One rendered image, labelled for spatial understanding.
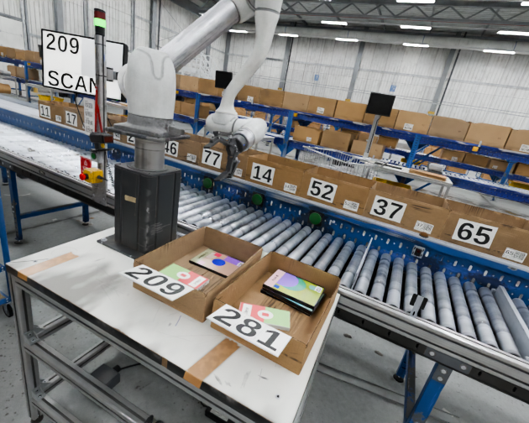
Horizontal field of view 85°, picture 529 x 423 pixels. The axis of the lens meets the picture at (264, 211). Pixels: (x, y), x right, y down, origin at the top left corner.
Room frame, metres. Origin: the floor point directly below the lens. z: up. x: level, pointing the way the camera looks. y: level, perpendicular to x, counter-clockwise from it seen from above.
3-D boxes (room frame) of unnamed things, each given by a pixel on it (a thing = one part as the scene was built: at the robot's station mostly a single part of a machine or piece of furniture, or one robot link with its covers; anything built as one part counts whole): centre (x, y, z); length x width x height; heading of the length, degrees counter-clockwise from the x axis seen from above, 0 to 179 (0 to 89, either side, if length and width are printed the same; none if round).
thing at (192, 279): (0.86, 0.23, 0.76); 0.16 x 0.07 x 0.02; 68
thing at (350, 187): (1.78, -0.43, 0.97); 0.39 x 0.29 x 0.17; 66
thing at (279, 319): (0.74, -0.06, 0.76); 0.16 x 0.07 x 0.02; 89
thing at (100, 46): (1.59, 0.96, 1.11); 0.12 x 0.05 x 0.88; 66
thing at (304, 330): (0.79, -0.11, 0.80); 0.38 x 0.28 x 0.10; 157
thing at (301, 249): (1.37, -0.23, 0.72); 0.52 x 0.05 x 0.05; 156
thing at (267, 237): (1.45, -0.06, 0.72); 0.52 x 0.05 x 0.05; 156
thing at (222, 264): (1.00, 0.14, 0.76); 0.19 x 0.14 x 0.02; 69
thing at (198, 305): (0.91, 0.18, 0.80); 0.38 x 0.28 x 0.10; 159
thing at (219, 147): (2.10, 0.29, 0.97); 0.39 x 0.29 x 0.17; 66
